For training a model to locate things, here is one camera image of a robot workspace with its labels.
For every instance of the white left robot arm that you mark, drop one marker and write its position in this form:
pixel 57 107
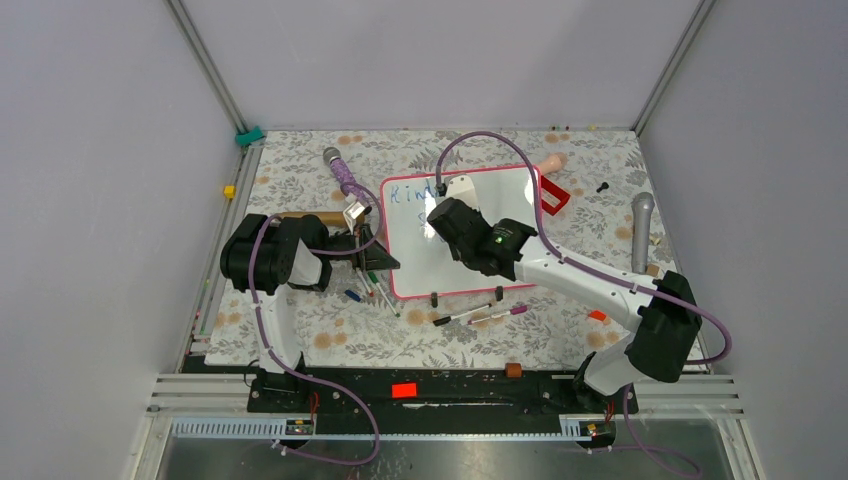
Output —
pixel 270 257

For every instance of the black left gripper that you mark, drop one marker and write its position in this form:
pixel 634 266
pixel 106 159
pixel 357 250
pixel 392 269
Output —
pixel 374 257

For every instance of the floral patterned mat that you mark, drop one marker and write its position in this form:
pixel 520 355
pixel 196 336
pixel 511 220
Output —
pixel 555 333

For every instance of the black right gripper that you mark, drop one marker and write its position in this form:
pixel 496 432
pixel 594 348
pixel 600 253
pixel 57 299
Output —
pixel 455 252

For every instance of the green corner clamp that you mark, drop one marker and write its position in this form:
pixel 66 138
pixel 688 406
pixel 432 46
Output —
pixel 245 139

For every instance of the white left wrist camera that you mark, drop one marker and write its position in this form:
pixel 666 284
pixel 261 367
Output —
pixel 354 214

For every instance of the red capped marker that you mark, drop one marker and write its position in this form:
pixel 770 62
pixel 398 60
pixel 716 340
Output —
pixel 366 282

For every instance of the black capped marker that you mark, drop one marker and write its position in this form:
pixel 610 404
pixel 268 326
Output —
pixel 451 317

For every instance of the blue marker cap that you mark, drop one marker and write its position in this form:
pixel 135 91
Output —
pixel 353 296

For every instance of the green capped marker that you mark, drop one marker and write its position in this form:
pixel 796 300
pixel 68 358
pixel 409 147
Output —
pixel 379 288

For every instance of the silver toy microphone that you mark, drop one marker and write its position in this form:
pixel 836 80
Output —
pixel 642 206

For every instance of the purple glitter microphone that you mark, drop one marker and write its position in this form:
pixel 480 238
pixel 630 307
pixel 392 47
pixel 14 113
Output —
pixel 348 185

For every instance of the orange triangle block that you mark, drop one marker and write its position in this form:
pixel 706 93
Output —
pixel 598 316

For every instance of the red tape label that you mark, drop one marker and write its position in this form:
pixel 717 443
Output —
pixel 404 390

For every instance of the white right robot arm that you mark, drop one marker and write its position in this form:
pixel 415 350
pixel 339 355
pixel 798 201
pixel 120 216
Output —
pixel 657 314

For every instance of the purple capped marker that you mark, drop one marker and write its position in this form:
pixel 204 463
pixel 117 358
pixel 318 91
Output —
pixel 505 313

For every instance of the brown small block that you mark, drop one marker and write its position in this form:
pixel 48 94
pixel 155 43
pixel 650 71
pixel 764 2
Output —
pixel 513 370

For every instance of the pink framed whiteboard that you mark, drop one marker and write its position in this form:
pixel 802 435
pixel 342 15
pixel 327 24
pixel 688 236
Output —
pixel 426 265

